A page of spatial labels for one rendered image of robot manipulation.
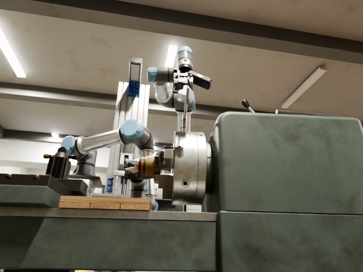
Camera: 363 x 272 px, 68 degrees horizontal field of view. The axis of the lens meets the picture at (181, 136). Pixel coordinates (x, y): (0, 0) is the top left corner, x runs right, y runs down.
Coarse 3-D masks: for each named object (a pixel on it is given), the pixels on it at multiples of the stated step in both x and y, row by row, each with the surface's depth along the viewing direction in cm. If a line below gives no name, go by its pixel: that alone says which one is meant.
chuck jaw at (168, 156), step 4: (176, 148) 105; (180, 148) 105; (164, 152) 105; (168, 152) 105; (172, 152) 105; (176, 152) 104; (180, 152) 104; (160, 156) 109; (164, 156) 104; (168, 156) 104; (172, 156) 105; (180, 156) 103; (156, 160) 111; (160, 160) 108; (164, 160) 106; (168, 160) 106; (172, 160) 106; (156, 164) 110; (160, 164) 110; (164, 164) 110; (168, 164) 110; (172, 164) 109
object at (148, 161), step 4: (140, 160) 113; (144, 160) 114; (148, 160) 113; (152, 160) 113; (140, 164) 113; (144, 164) 113; (148, 164) 112; (152, 164) 112; (140, 168) 112; (144, 168) 113; (148, 168) 112; (152, 168) 112; (156, 168) 113; (160, 168) 119; (140, 172) 113; (144, 172) 114; (148, 172) 113; (152, 172) 112; (156, 172) 114; (152, 176) 114
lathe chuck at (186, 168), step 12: (180, 132) 113; (192, 132) 114; (180, 144) 105; (192, 144) 106; (192, 156) 103; (180, 168) 101; (192, 168) 102; (180, 180) 102; (192, 180) 102; (180, 192) 104; (192, 192) 104; (180, 204) 111; (192, 204) 110
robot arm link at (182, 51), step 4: (180, 48) 127; (184, 48) 126; (188, 48) 127; (180, 52) 124; (184, 52) 124; (188, 52) 124; (180, 56) 123; (184, 56) 122; (188, 56) 122; (192, 56) 129; (192, 60) 124
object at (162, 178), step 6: (156, 174) 115; (162, 174) 115; (168, 174) 116; (156, 180) 115; (162, 180) 115; (168, 180) 115; (162, 186) 115; (168, 186) 115; (168, 192) 115; (162, 198) 115; (168, 198) 115
